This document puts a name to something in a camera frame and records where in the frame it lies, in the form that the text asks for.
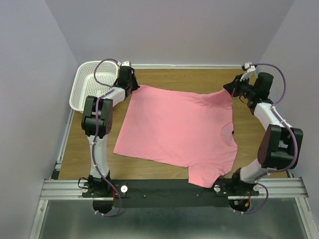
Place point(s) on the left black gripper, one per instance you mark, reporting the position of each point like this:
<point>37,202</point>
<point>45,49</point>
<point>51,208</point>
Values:
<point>133,83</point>

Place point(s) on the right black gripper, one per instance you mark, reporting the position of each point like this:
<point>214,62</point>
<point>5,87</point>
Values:
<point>235,87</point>

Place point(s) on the pink t shirt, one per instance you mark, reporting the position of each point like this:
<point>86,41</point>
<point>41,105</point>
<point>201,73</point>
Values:
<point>184,129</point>

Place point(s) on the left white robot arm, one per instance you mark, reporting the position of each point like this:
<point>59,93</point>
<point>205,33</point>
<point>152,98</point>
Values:
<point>97,121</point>

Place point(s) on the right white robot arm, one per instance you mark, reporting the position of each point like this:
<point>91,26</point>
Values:
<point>280,147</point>

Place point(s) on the white perforated plastic basket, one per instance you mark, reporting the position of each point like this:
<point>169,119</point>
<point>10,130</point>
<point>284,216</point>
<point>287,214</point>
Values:
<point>92,78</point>

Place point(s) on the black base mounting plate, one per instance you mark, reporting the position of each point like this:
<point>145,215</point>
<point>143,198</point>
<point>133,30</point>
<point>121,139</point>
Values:
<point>165,193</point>

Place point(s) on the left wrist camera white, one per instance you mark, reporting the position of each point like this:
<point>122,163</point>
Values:
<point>126,64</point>

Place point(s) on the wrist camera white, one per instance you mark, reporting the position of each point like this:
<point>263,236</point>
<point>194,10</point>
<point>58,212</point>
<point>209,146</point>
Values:
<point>126,64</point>
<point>249,70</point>

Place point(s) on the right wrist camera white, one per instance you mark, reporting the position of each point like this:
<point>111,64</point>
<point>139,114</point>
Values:
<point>249,70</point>

